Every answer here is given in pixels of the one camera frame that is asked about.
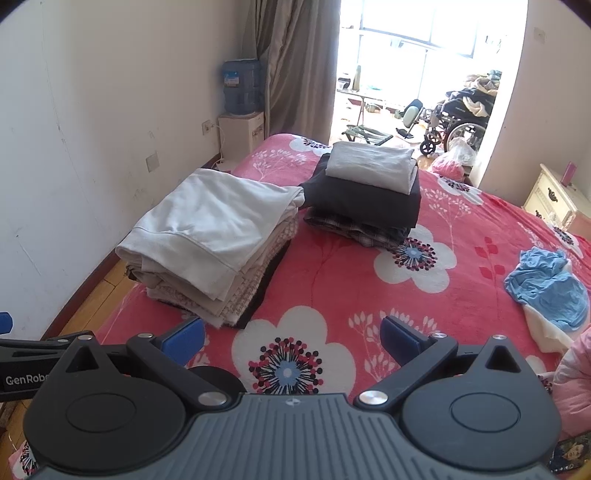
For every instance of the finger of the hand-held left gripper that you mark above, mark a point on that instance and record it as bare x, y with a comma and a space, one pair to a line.
3, 322

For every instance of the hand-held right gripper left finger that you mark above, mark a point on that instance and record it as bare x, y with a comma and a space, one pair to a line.
187, 339

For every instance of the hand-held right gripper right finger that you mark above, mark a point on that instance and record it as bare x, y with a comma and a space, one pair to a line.
399, 339

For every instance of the white sweatshirt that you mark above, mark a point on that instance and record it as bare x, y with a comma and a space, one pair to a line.
198, 221

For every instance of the stack of light folded clothes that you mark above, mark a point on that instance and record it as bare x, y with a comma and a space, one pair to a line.
240, 300

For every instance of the beige folded garment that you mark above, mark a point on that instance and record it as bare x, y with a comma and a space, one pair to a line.
175, 281

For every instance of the red floral blanket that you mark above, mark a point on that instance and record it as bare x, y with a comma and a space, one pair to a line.
461, 286

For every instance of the black folded garment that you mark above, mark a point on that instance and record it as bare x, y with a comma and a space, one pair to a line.
265, 286

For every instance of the plaid folded garment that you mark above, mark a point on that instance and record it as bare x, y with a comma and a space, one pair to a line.
351, 228

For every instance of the dark folded garment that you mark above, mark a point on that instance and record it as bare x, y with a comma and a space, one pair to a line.
360, 203

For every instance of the cream cloth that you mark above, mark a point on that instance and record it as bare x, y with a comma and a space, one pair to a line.
549, 334

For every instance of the blue cloth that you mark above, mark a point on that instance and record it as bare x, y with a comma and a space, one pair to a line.
545, 290

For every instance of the white folded garment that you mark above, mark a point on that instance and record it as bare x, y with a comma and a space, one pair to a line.
369, 164

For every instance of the pink plastic bag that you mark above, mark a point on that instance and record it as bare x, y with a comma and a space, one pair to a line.
450, 168

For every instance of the white power strip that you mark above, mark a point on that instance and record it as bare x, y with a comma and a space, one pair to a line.
225, 165

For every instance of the pink quilted jacket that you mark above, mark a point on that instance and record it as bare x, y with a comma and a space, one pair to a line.
577, 383

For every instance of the clear plastic bag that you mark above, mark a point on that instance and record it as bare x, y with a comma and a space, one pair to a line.
461, 150

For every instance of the cream nightstand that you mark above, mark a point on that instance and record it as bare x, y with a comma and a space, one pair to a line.
549, 198

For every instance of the green folding chair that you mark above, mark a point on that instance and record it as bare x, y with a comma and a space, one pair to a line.
364, 133

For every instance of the white water dispenser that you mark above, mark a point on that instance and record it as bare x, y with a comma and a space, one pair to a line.
240, 136

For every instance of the wheelchair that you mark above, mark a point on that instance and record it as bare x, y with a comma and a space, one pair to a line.
455, 120

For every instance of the small pink box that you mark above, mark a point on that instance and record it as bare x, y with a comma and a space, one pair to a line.
568, 174

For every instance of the folding table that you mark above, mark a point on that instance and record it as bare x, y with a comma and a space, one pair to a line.
364, 94

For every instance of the blue water bottle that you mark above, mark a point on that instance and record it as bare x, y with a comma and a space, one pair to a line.
242, 87

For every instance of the heap of jackets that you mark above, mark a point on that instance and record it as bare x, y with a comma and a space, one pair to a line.
482, 92

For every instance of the beige curtain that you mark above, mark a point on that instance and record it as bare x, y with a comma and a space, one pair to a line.
295, 69

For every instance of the window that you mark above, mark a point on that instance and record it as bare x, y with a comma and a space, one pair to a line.
415, 18

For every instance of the white wall plate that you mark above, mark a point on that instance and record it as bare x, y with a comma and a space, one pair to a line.
153, 162

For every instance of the wall socket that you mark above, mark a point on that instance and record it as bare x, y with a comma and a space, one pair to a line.
208, 128

